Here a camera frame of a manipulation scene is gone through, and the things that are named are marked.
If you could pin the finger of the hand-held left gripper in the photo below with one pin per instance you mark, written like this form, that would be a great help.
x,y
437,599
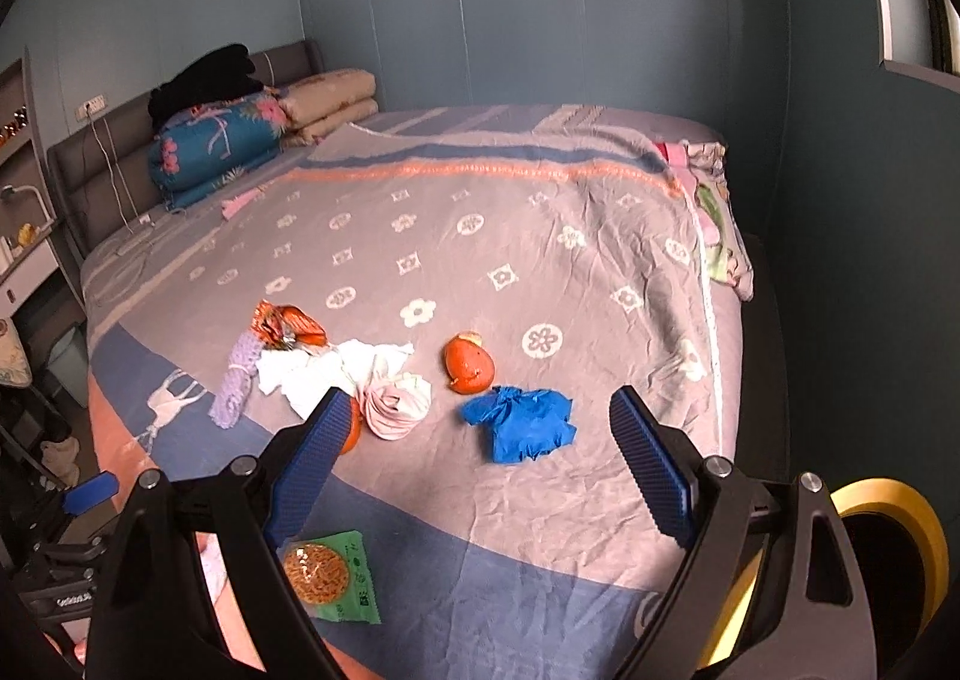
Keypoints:
x,y
90,492

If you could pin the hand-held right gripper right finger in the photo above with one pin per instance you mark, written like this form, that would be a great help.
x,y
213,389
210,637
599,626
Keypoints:
x,y
652,470

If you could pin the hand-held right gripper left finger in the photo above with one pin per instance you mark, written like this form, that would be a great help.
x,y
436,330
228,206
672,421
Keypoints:
x,y
307,470

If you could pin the pink cloth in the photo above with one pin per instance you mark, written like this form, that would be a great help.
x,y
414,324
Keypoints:
x,y
394,410

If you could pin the blue glove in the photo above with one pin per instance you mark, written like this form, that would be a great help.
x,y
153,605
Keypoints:
x,y
521,425

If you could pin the orange snack wrapper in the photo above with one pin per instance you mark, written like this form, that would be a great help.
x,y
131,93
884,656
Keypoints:
x,y
289,327

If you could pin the yellow rimmed trash bin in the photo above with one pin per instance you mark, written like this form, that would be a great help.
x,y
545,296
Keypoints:
x,y
900,500

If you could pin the white tissue paper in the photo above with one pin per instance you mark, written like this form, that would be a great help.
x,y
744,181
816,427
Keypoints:
x,y
315,369

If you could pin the green snack packet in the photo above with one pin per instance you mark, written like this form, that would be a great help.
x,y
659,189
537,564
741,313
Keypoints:
x,y
334,575

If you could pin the purple knitted cloth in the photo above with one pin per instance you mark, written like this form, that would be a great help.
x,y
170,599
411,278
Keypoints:
x,y
234,384

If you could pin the pale green waste bin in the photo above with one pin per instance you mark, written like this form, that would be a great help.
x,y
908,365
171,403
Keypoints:
x,y
69,369

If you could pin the grey bedside shelf unit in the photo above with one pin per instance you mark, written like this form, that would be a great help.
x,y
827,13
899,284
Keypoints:
x,y
22,275

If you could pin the floral bed sheet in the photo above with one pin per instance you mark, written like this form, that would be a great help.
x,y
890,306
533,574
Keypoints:
x,y
712,215

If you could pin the grey printed blanket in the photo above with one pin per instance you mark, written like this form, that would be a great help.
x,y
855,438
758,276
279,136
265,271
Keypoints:
x,y
525,237

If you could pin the grey padded headboard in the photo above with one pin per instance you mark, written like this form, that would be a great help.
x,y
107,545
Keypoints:
x,y
105,162

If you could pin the blue floral folded quilt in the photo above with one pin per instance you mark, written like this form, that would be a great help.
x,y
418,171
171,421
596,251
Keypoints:
x,y
210,147

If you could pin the tan folded quilt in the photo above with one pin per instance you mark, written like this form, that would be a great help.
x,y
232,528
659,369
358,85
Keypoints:
x,y
330,98

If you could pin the black clothing pile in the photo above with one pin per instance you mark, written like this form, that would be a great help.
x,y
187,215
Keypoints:
x,y
202,83

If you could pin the white wall outlet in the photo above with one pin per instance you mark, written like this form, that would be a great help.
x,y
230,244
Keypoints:
x,y
91,106

